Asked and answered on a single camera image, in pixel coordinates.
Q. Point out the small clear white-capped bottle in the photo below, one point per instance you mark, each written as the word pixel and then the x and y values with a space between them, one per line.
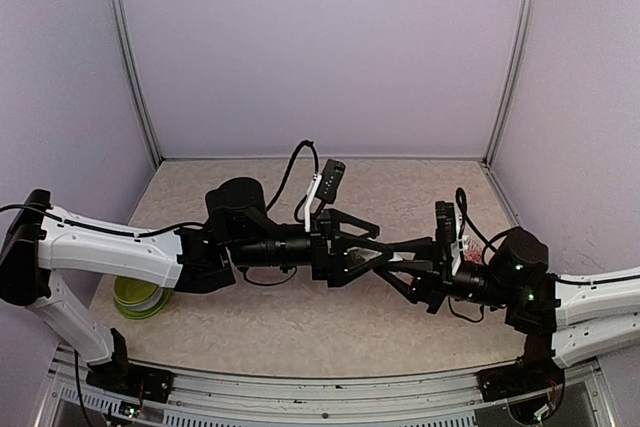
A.
pixel 396 259

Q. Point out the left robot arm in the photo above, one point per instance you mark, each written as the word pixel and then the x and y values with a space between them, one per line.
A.
pixel 189 257

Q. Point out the aluminium frame post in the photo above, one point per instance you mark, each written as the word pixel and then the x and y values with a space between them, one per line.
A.
pixel 525 13
pixel 134 83

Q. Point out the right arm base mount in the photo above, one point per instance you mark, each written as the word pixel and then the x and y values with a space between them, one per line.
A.
pixel 518 379

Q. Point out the front aluminium rail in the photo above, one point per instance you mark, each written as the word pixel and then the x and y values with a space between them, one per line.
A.
pixel 201 398

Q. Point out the right aluminium frame post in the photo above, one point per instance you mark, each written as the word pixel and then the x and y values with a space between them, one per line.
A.
pixel 525 13

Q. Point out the red patterned oval tin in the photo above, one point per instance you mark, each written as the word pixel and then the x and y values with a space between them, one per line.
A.
pixel 473 252

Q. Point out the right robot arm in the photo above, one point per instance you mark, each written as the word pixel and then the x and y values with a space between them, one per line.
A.
pixel 566 319

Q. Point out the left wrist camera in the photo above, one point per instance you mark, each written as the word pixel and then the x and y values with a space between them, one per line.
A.
pixel 323 187

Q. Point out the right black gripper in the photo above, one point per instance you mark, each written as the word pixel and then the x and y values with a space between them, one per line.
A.
pixel 430 286

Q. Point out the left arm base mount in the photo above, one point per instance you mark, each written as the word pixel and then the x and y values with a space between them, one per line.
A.
pixel 132 380

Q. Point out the left aluminium frame post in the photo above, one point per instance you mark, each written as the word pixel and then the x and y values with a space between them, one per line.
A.
pixel 134 83

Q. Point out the green bowl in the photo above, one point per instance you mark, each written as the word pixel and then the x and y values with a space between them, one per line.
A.
pixel 136 295

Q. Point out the green plate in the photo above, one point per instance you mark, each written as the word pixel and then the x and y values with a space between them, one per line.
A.
pixel 147 314

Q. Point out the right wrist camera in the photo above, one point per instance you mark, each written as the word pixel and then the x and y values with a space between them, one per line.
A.
pixel 450 232

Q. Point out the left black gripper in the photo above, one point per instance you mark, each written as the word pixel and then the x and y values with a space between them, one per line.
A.
pixel 332 268

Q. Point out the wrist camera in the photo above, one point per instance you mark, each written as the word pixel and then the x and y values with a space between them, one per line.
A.
pixel 323 187
pixel 450 232

